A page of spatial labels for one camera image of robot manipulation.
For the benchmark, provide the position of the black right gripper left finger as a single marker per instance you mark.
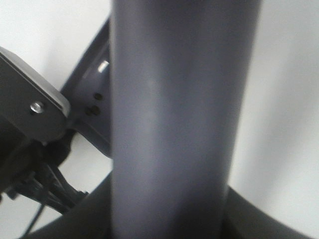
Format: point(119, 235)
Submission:
point(90, 219)

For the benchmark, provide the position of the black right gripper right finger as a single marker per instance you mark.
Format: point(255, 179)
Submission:
point(242, 220)

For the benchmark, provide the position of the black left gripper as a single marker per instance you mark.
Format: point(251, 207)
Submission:
point(31, 168)

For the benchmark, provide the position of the grey plastic dustpan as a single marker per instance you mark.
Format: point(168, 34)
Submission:
point(88, 92)

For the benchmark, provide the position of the grey hand brush black bristles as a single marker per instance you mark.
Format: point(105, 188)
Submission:
point(178, 72)

